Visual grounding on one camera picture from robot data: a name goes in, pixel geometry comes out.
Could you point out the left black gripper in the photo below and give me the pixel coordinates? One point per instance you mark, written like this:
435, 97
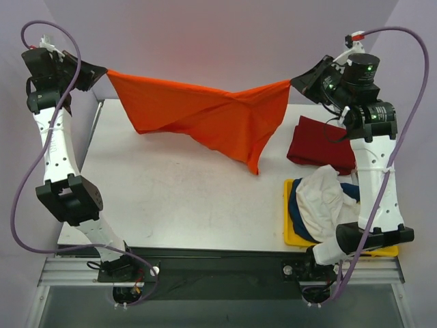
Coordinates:
71, 67

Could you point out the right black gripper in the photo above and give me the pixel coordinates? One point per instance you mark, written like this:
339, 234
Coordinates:
321, 79

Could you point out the orange t shirt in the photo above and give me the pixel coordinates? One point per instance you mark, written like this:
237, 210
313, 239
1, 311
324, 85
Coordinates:
236, 124

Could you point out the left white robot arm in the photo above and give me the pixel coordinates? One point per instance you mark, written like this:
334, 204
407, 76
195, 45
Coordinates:
67, 195

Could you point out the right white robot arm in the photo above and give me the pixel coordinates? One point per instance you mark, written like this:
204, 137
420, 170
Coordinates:
371, 128

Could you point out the dark red folded t shirt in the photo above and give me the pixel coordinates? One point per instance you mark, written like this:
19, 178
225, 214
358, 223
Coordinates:
319, 144

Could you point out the white t shirt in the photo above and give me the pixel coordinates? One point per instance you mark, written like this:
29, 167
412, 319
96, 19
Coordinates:
319, 202

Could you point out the yellow plastic tray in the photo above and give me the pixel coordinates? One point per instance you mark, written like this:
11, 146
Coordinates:
292, 239

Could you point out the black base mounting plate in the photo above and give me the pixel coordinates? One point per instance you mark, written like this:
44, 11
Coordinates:
220, 275

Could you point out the aluminium frame rail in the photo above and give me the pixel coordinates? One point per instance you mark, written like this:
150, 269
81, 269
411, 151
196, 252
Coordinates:
74, 272

